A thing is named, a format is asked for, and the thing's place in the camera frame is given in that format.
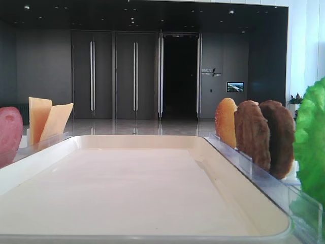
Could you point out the clear acrylic rack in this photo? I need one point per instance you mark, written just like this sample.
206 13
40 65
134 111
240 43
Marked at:
306 212
26 149

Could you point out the left clear acrylic rack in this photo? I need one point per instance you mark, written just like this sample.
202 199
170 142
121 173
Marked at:
26 149

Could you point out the left dark double door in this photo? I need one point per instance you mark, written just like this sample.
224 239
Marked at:
92 75

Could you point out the front brown meat patty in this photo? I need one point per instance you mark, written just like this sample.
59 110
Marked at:
252 133

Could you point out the green lettuce leaf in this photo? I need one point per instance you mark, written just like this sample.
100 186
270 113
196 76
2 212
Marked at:
309 142

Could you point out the rear dark meat patty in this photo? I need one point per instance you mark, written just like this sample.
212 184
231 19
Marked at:
282 136

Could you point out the wall mounted small screen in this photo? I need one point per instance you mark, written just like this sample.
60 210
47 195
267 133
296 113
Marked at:
235 87

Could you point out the right clear acrylic rack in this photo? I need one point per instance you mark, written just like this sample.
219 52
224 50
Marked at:
306 212

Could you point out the middle dark double door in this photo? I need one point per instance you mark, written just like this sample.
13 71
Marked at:
135 57

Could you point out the potted green plant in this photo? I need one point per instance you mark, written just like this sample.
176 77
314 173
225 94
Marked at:
297 99

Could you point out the front yellow cheese slice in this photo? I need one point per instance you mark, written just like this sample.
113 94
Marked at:
56 121

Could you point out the cream rectangular plastic tray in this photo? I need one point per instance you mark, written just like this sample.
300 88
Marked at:
135 189

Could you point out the yellow cheese slice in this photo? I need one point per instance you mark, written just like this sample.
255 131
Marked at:
39 110
56 121

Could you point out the rear yellow cheese slice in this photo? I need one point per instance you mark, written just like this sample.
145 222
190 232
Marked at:
39 110

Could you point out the dark double door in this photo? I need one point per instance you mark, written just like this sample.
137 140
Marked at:
135 57
92 75

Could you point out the upright golden bun slice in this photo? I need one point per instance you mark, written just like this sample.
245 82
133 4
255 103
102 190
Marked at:
225 122

